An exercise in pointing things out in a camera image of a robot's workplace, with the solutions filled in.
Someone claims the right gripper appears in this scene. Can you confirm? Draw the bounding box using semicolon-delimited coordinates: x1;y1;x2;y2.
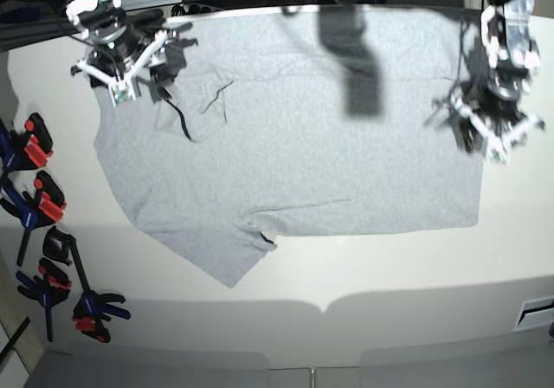
71;15;197;87

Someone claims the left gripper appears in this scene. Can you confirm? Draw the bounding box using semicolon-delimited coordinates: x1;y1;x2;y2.
434;81;545;150

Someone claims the grey T-shirt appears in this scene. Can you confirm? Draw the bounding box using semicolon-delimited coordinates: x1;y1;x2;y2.
94;8;483;287

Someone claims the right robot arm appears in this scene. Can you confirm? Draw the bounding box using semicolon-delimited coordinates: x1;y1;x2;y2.
65;0;184;100

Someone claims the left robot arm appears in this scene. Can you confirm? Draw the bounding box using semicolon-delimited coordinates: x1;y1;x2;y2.
441;0;545;162

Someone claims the white power strip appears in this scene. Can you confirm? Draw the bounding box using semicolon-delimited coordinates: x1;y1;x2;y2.
171;3;213;16

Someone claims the top blue red bar clamp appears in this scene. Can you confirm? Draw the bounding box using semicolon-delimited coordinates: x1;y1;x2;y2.
1;113;54;189

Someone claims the blue red bar clamp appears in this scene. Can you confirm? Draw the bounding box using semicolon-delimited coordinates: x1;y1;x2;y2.
1;171;67;267
1;113;54;189

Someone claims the white label holder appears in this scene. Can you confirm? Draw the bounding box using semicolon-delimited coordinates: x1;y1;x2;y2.
513;295;553;333

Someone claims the lower left blue bar clamp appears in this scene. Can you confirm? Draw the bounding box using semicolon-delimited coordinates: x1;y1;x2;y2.
16;257;72;342

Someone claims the long black bar clamp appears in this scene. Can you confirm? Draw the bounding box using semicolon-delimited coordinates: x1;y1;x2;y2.
42;226;132;344

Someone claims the black strip on wood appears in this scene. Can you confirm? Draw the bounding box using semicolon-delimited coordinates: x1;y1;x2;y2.
0;317;30;362

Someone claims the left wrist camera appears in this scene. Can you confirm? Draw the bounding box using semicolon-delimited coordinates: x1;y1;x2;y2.
484;138;512;165

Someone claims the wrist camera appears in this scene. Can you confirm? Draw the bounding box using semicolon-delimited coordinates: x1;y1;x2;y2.
484;138;512;165
108;80;136;107

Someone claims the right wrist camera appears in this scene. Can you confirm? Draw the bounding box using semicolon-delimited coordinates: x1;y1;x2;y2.
108;80;136;107

